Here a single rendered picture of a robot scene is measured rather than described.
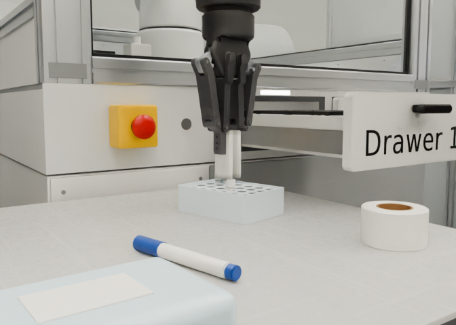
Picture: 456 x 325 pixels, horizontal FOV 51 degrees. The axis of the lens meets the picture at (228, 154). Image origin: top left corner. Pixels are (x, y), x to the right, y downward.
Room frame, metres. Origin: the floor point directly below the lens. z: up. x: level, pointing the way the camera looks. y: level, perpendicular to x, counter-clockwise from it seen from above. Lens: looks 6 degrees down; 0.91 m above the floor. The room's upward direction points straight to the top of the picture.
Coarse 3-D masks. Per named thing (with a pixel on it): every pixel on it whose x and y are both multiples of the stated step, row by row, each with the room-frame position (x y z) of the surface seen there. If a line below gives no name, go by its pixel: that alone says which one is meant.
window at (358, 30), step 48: (96, 0) 0.82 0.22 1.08; (144, 0) 0.87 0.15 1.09; (192, 0) 0.93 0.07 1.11; (288, 0) 1.06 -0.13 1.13; (336, 0) 1.14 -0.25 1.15; (384, 0) 1.24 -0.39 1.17; (96, 48) 0.82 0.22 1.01; (144, 48) 0.87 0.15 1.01; (192, 48) 0.93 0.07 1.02; (288, 48) 1.06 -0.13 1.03; (336, 48) 1.15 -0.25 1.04; (384, 48) 1.24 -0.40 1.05
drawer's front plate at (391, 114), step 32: (352, 96) 0.66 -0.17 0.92; (384, 96) 0.70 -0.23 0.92; (416, 96) 0.74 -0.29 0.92; (448, 96) 0.79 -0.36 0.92; (352, 128) 0.66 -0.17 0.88; (384, 128) 0.70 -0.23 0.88; (416, 128) 0.74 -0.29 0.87; (448, 128) 0.79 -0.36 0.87; (352, 160) 0.66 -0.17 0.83; (384, 160) 0.70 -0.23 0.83; (416, 160) 0.74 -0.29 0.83; (448, 160) 0.79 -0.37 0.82
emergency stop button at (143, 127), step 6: (138, 120) 0.77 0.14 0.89; (144, 120) 0.77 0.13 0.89; (150, 120) 0.78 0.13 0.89; (132, 126) 0.77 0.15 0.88; (138, 126) 0.77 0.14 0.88; (144, 126) 0.77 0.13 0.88; (150, 126) 0.78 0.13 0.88; (138, 132) 0.77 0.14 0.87; (144, 132) 0.77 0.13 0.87; (150, 132) 0.78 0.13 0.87; (144, 138) 0.78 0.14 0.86
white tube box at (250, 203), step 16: (192, 192) 0.65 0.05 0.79; (208, 192) 0.63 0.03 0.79; (224, 192) 0.62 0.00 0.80; (240, 192) 0.63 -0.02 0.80; (256, 192) 0.63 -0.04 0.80; (272, 192) 0.63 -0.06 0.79; (192, 208) 0.65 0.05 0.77; (208, 208) 0.63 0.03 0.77; (224, 208) 0.62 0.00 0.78; (240, 208) 0.60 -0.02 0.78; (256, 208) 0.61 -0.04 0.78; (272, 208) 0.63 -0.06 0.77
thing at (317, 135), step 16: (256, 128) 0.86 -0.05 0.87; (272, 128) 0.83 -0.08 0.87; (288, 128) 0.79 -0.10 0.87; (304, 128) 0.76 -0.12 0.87; (320, 128) 0.74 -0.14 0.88; (336, 128) 0.71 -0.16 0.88; (256, 144) 0.86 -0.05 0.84; (272, 144) 0.83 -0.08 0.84; (288, 144) 0.79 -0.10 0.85; (304, 144) 0.76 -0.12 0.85; (320, 144) 0.73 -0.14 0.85; (336, 144) 0.71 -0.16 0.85
